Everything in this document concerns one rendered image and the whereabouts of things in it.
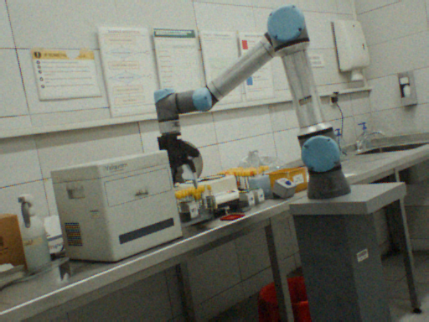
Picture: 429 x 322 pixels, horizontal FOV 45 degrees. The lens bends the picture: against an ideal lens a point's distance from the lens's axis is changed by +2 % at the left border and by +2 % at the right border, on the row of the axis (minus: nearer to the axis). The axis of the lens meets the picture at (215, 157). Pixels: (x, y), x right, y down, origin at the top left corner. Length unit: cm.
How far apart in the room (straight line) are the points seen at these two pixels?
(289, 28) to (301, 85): 18
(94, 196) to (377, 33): 317
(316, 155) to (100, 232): 70
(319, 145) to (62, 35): 123
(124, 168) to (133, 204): 11
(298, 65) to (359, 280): 73
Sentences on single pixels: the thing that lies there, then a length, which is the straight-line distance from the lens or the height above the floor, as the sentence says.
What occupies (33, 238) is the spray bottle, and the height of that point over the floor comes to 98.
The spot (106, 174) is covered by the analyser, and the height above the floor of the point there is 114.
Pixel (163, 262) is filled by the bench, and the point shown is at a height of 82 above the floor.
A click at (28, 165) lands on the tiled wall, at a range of 213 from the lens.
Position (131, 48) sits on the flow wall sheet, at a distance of 248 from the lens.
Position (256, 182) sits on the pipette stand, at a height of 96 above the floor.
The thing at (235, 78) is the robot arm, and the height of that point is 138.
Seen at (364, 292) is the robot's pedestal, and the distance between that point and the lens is 183.
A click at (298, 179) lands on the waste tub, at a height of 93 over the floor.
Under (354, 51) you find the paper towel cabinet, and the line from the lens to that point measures 396.
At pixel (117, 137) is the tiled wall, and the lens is 236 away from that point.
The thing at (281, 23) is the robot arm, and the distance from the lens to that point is 164.
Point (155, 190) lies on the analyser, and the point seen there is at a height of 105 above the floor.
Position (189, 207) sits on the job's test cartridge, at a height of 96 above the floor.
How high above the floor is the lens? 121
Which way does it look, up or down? 3 degrees down
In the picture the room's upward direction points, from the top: 10 degrees counter-clockwise
